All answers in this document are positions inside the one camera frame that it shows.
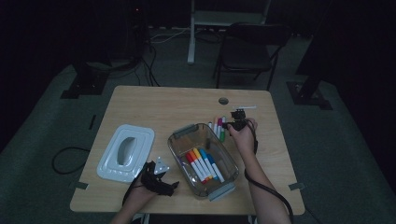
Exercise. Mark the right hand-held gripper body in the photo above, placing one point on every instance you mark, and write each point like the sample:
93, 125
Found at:
239, 123

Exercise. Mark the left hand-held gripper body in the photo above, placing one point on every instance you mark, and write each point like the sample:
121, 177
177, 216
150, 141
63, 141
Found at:
152, 182

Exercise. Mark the magenta marker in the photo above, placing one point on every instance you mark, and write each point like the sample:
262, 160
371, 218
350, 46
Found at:
219, 124

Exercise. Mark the green marker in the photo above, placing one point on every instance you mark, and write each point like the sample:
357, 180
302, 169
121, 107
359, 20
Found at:
222, 136

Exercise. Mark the peach marker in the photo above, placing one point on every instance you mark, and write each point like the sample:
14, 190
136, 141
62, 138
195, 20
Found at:
215, 122

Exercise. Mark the purple marker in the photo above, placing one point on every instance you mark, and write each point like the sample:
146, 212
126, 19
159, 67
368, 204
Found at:
180, 160

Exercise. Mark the black marker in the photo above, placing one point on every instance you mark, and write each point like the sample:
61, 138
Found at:
207, 143

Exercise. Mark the red marker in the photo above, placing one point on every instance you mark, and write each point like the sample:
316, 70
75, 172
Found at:
194, 166

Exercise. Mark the orange marker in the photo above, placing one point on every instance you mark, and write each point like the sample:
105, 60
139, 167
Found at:
199, 164

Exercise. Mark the yellow marker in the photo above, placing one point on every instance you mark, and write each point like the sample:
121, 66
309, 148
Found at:
203, 162

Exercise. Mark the light blue marker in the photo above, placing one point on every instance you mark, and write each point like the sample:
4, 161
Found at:
209, 165

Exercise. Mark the clear brown storage box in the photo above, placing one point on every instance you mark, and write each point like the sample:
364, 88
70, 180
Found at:
186, 137

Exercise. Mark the white box lid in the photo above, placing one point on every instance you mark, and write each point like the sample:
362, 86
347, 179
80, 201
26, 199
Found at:
140, 137

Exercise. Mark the person's right hand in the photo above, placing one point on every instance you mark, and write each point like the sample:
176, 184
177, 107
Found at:
246, 140

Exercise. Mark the person's left hand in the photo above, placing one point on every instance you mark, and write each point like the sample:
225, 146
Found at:
138, 196

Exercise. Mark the white table leg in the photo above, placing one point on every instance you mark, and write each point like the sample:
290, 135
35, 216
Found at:
138, 218
252, 219

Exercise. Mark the black folding chair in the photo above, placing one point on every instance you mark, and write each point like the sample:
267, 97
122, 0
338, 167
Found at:
246, 53

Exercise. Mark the grey tape strip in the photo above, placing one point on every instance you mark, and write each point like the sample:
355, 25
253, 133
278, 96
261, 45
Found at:
81, 185
296, 186

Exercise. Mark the black stand with square base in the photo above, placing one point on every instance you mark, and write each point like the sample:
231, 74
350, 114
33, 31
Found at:
84, 84
308, 96

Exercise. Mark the dark equipment with red light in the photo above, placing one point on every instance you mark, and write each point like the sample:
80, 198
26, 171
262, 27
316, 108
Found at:
134, 28

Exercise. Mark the white metal desk frame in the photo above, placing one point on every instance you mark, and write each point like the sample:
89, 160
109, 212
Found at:
191, 46

